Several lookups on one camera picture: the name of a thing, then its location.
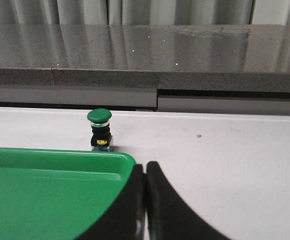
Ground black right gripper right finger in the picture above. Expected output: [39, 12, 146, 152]
[145, 161, 228, 240]

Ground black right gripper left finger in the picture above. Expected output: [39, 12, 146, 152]
[77, 164, 145, 240]

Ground green mushroom push button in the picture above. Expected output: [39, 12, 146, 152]
[87, 108, 114, 152]

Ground green plastic tray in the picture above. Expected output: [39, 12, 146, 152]
[0, 148, 136, 240]

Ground grey stone counter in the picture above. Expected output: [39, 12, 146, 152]
[0, 24, 290, 116]

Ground grey pleated curtain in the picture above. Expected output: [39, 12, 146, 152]
[0, 0, 290, 26]

